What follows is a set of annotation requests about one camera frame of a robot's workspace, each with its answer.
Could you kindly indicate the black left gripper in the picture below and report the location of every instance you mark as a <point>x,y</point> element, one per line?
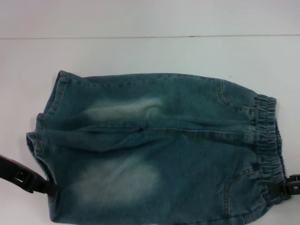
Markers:
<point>7,170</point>

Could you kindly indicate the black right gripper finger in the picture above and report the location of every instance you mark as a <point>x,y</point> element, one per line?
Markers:
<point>293,186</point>

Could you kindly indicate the blue denim shorts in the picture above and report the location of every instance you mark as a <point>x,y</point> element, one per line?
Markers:
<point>164,112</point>

